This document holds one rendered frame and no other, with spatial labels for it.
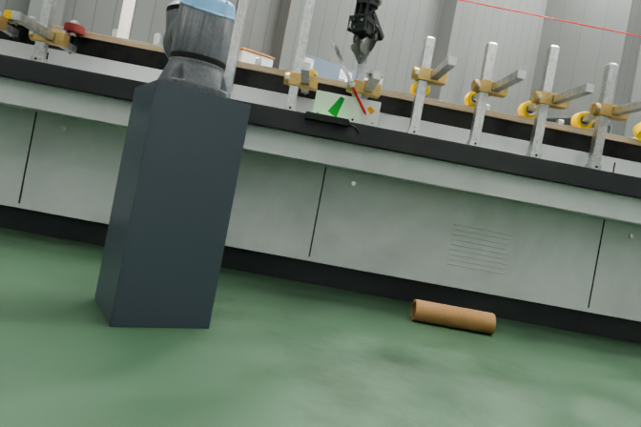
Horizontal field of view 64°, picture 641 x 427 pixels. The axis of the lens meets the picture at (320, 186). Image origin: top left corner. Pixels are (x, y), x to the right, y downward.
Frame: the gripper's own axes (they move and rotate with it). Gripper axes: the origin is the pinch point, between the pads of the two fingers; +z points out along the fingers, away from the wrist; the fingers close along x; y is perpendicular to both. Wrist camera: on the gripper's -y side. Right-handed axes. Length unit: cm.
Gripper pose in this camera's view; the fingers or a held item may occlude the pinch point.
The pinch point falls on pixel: (361, 61)
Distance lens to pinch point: 187.5
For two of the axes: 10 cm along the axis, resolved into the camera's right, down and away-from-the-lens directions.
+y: -5.6, -1.1, -8.2
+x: 8.1, 1.5, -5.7
